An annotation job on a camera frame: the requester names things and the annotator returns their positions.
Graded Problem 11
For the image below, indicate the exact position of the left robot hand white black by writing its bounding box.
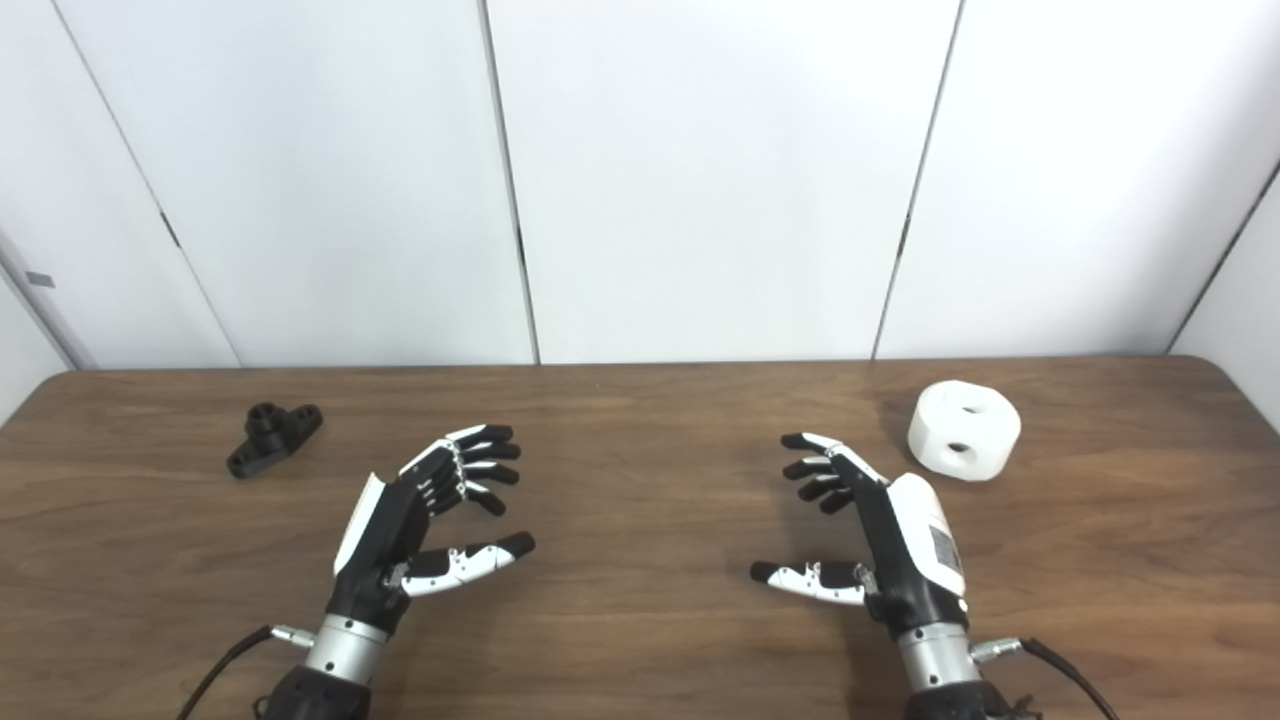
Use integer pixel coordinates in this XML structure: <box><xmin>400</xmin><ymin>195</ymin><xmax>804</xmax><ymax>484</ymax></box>
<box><xmin>326</xmin><ymin>424</ymin><xmax>537</xmax><ymax>635</ymax></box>

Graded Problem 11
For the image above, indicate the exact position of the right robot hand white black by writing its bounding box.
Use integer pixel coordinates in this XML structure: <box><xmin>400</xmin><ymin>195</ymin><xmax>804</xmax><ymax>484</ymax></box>
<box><xmin>750</xmin><ymin>432</ymin><xmax>972</xmax><ymax>635</ymax></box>

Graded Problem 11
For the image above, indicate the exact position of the round white piece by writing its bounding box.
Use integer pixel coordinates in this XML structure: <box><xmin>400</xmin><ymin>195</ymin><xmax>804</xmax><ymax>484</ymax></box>
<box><xmin>907</xmin><ymin>381</ymin><xmax>1022</xmax><ymax>482</ymax></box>

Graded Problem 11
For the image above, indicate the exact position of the black holder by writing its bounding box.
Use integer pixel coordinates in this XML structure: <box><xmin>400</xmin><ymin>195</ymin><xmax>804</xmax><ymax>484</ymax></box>
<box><xmin>226</xmin><ymin>402</ymin><xmax>324</xmax><ymax>479</ymax></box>

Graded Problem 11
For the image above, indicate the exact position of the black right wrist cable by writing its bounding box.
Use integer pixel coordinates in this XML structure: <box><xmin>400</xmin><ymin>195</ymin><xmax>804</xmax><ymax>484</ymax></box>
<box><xmin>970</xmin><ymin>637</ymin><xmax>1122</xmax><ymax>720</ymax></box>

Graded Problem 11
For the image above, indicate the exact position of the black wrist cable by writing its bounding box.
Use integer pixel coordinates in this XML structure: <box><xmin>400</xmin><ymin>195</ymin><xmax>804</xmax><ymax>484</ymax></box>
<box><xmin>177</xmin><ymin>625</ymin><xmax>319</xmax><ymax>720</ymax></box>
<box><xmin>970</xmin><ymin>637</ymin><xmax>1122</xmax><ymax>720</ymax></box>

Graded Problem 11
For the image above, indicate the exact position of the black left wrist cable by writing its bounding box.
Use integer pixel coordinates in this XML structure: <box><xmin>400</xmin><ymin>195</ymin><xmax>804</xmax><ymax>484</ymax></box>
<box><xmin>177</xmin><ymin>625</ymin><xmax>319</xmax><ymax>720</ymax></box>

